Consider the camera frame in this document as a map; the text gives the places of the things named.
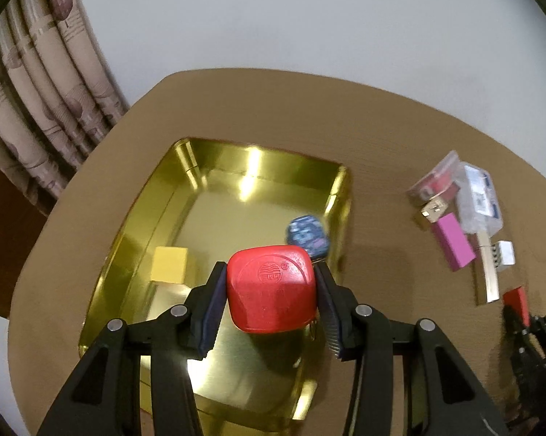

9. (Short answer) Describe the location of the white cube with black marks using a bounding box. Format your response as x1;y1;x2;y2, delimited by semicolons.
491;241;515;266

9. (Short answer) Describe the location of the blue patterned polyhedron die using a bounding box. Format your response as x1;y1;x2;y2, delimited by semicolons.
286;215;329;259

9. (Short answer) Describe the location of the silver metal rectangular box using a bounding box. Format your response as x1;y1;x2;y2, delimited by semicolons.
475;231;501;305

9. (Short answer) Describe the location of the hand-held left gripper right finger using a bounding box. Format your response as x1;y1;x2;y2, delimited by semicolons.
316;263;510;436

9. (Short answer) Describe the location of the clear case with blue label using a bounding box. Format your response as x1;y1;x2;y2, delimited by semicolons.
455;162;505;233

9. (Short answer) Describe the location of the red rounded plastic box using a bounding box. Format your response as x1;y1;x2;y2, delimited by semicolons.
226;245;319;334

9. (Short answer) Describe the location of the pink rectangular block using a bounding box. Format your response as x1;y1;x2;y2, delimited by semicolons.
432;213;477;272

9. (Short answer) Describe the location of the brown wooden furniture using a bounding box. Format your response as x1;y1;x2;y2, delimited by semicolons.
0;150;58;319

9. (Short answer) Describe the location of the yellow cube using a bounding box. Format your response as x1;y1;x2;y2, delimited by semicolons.
150;246;189;284

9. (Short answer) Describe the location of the red rectangular block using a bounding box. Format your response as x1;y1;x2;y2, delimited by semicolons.
502;286;530;325

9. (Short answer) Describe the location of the beige patterned curtain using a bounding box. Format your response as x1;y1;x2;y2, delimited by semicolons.
0;0;131;216

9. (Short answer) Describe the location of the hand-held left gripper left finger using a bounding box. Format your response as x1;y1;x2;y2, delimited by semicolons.
37;261;229;436

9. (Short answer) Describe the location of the clear case with red insert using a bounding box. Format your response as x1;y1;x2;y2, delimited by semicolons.
407;151;462;205

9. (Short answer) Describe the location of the gold metal tray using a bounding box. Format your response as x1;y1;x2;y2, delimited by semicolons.
77;136;353;434

